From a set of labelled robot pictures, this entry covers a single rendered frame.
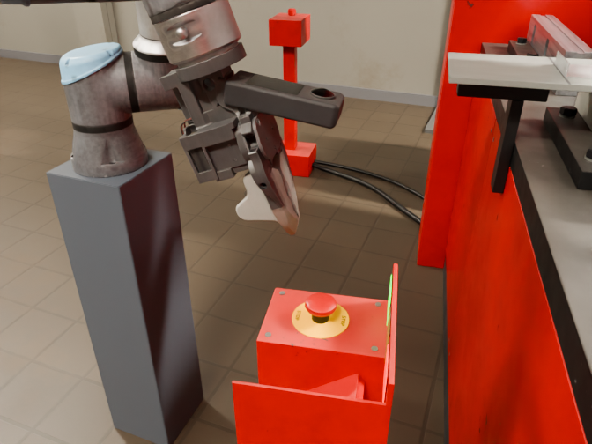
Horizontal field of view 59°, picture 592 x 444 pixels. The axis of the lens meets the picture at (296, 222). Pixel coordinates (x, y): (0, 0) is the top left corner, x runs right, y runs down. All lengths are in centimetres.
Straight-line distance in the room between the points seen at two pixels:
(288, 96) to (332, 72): 370
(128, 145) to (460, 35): 114
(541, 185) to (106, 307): 93
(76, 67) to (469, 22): 121
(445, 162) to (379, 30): 223
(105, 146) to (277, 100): 62
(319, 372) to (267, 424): 10
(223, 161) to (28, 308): 165
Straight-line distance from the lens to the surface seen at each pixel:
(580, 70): 99
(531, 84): 89
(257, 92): 51
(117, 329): 130
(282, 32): 262
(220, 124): 53
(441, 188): 199
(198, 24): 50
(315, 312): 64
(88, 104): 106
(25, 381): 184
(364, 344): 64
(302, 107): 51
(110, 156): 109
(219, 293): 198
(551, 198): 81
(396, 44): 403
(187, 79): 52
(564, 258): 68
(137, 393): 143
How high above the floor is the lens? 122
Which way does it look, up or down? 30 degrees down
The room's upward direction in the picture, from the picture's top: straight up
